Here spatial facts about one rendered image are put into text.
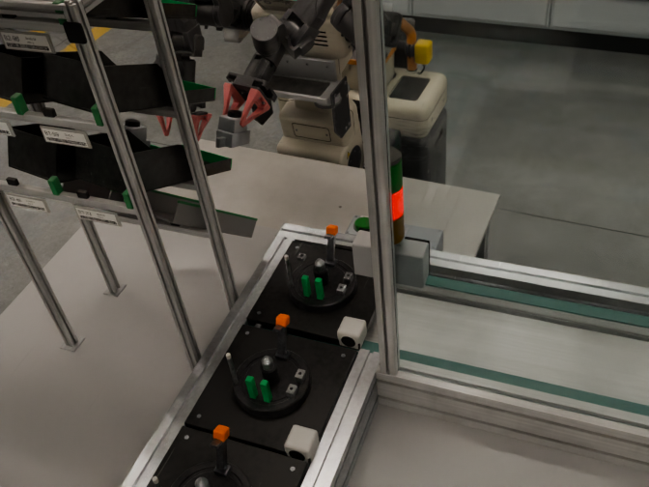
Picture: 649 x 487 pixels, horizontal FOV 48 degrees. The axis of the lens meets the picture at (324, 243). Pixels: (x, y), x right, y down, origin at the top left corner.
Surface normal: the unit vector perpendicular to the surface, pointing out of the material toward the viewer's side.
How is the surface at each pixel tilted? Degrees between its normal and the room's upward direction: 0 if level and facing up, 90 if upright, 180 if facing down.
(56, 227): 0
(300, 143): 8
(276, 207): 0
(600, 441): 90
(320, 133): 98
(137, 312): 0
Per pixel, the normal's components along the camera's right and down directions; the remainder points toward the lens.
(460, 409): -0.36, 0.65
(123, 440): -0.10, -0.74
